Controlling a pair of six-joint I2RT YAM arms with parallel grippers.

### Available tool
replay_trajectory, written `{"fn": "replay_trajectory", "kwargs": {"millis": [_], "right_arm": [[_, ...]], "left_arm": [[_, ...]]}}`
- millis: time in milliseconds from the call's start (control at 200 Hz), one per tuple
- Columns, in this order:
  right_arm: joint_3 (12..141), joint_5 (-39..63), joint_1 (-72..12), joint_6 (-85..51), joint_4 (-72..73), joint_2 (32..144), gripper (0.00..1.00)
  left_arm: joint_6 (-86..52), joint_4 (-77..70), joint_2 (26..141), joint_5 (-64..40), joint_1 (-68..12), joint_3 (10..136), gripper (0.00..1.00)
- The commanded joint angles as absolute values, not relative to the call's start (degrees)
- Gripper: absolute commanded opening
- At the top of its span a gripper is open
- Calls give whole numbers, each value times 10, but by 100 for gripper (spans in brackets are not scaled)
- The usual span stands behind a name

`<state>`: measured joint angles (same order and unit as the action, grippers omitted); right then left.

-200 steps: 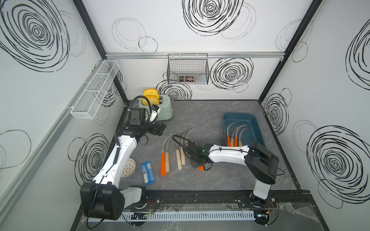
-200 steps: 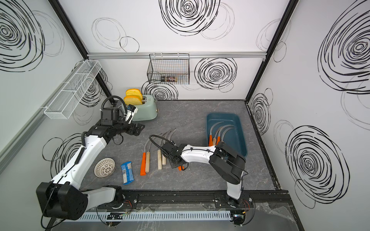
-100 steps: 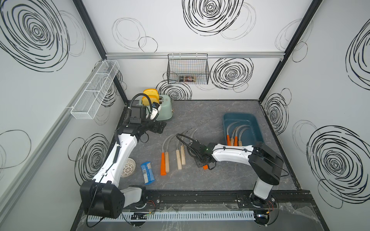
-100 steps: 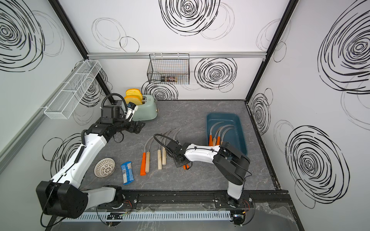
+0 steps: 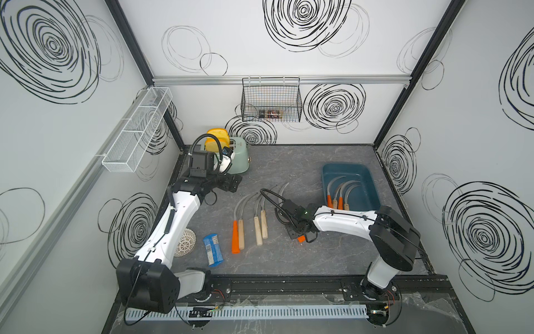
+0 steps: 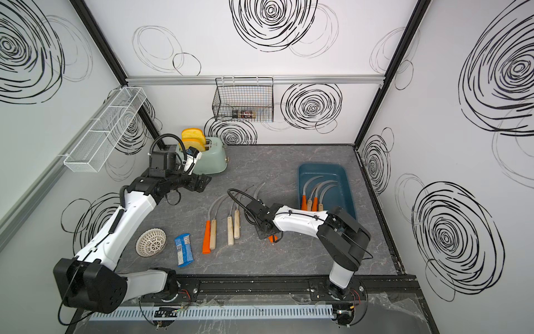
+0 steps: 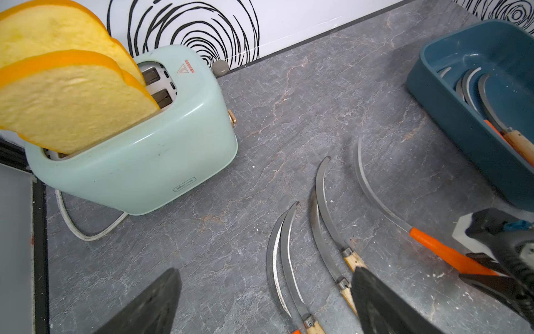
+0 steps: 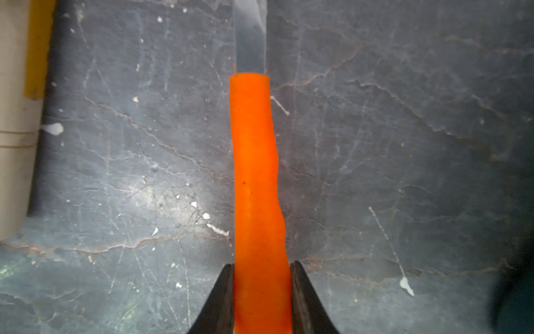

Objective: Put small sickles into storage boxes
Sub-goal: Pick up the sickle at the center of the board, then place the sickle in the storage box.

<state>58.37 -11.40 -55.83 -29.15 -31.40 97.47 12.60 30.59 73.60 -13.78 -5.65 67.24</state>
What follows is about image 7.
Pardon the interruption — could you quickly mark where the teal plastic storage box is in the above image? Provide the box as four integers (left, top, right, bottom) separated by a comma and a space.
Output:
406, 19, 533, 211

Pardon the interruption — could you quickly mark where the yellow toast slice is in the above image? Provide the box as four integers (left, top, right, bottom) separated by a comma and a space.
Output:
1, 1, 145, 86
1, 50, 160, 154

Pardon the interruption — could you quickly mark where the wooden handle sickle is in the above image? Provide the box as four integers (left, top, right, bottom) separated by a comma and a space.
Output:
280, 201, 325, 334
478, 74, 533, 166
310, 190, 358, 316
315, 156, 367, 271

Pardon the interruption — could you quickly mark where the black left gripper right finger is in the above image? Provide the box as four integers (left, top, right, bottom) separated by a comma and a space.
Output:
351, 267, 442, 334

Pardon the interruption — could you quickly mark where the orange handle sickle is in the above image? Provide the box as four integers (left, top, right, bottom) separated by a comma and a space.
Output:
438, 67, 451, 78
266, 211, 301, 334
355, 138, 498, 276
456, 67, 507, 143

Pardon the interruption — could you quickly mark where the mint green toaster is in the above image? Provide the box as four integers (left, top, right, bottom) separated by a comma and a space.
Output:
25, 45, 238, 216

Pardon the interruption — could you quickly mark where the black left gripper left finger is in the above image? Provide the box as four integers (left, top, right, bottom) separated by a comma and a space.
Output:
96, 268, 182, 333

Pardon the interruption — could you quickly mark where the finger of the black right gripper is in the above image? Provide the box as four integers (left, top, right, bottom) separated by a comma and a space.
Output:
466, 253, 508, 276
459, 274, 533, 328

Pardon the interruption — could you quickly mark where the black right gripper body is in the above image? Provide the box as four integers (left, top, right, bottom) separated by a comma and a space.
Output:
452, 208, 533, 284

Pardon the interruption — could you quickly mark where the white toaster power cord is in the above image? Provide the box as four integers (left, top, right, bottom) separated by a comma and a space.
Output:
55, 189, 128, 242

